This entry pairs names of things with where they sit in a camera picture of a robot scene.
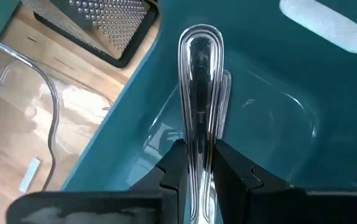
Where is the clear plastic container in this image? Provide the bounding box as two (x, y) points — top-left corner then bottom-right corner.
(0, 32), (114, 192)

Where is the metal box grater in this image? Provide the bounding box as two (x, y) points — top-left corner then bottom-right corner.
(21, 0), (161, 68)

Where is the blue plastic bin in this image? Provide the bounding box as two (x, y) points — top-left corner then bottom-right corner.
(60, 0), (357, 194)

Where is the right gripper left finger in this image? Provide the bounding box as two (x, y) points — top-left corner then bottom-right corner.
(131, 138), (188, 224)

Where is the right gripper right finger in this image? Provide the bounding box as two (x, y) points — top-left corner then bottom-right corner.
(211, 138), (307, 224)

